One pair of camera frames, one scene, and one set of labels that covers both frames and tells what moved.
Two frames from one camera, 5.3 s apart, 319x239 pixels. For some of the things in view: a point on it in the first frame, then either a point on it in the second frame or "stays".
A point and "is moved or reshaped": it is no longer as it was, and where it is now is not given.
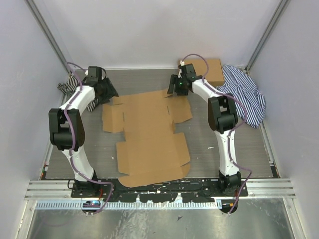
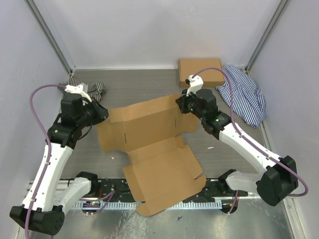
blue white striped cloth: x=240 y=85 stays
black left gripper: x=111 y=91 → x=102 y=113
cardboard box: x=152 y=151 is moved or reshaped
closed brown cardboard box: x=215 y=74 stays
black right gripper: x=174 y=80 → x=182 y=102
